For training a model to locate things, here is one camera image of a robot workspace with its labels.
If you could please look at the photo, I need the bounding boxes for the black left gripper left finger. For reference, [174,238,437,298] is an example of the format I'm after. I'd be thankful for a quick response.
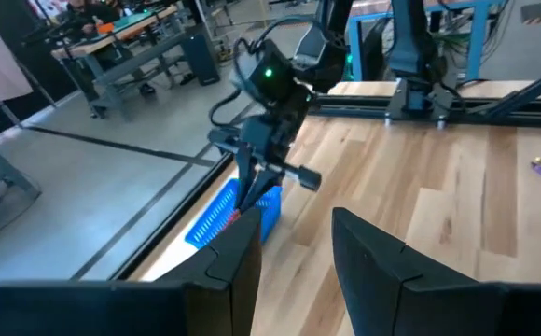
[0,207,262,336]

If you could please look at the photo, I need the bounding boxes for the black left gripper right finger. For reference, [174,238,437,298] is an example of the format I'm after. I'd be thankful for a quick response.
[331,207,541,336]

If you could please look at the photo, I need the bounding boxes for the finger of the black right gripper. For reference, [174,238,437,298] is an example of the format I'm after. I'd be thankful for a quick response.
[242,169,285,213]
[235,151,258,211]

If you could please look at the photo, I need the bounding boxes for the red crayon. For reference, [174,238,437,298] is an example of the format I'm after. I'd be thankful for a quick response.
[223,209,243,231]

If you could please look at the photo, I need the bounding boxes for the blue plastic basket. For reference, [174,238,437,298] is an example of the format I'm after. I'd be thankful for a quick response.
[185,178,284,250]

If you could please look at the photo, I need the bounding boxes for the black computer tower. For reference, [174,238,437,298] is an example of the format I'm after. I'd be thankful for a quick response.
[180,22,222,87]

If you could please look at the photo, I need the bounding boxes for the wooden table grey legs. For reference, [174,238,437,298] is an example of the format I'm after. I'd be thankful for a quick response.
[49,4,188,119]

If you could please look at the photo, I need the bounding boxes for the grey metal stand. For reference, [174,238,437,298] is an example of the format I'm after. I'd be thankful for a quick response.
[0,129,43,237]

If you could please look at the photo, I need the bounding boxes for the person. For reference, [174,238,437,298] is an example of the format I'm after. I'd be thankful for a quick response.
[64,0,158,98]

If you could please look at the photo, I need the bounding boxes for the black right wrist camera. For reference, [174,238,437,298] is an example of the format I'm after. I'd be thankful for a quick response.
[244,39,299,104]

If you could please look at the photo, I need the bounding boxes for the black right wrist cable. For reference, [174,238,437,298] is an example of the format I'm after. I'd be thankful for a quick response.
[208,16,318,133]

